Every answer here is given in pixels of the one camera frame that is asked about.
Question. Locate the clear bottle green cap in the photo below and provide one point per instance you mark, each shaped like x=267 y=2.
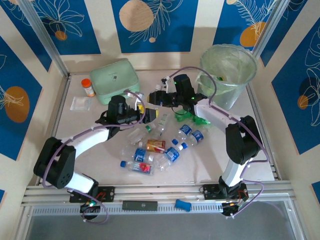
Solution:
x=149 y=128

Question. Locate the red gold drink carton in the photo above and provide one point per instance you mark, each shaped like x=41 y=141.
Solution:
x=156 y=146

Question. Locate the blue label bottle white cap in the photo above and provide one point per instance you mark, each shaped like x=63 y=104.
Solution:
x=172 y=153
x=140 y=154

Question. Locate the green plastic soda bottle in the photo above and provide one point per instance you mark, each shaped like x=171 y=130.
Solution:
x=202 y=121

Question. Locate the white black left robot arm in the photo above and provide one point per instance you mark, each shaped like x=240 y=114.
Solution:
x=90 y=140

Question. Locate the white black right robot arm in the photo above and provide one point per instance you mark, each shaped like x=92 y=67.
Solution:
x=212 y=112

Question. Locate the clear bin with green liner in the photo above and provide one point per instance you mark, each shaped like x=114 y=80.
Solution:
x=228 y=65

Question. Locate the mint green zip pouch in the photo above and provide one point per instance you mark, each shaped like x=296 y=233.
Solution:
x=113 y=77

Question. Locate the orange lid pill bottle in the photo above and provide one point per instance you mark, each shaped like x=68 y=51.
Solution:
x=88 y=87

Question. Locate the small clear plastic packet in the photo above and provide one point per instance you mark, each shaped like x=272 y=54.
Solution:
x=80 y=103

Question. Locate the red blue label bottle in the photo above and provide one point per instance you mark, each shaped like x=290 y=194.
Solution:
x=140 y=167

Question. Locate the black rectangular bar device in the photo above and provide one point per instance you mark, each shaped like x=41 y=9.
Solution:
x=140 y=205

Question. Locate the blue bone-shaped object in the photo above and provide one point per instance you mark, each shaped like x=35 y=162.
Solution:
x=183 y=205

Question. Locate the left controller board green light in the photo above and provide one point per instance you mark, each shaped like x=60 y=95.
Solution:
x=89 y=207

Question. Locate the right controller board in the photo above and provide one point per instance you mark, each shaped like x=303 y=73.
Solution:
x=231 y=208

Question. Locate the aluminium side rail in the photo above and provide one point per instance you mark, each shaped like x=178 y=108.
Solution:
x=60 y=110
x=268 y=155

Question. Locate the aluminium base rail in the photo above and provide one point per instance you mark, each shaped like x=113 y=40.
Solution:
x=160 y=191

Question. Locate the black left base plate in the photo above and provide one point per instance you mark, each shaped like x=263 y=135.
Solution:
x=105 y=194

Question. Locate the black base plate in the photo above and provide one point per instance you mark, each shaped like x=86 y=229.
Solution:
x=105 y=194
x=211 y=192

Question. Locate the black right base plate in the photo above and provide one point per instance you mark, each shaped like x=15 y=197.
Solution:
x=211 y=192

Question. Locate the aluminium frame post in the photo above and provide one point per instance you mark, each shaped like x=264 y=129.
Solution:
x=45 y=40
x=270 y=27

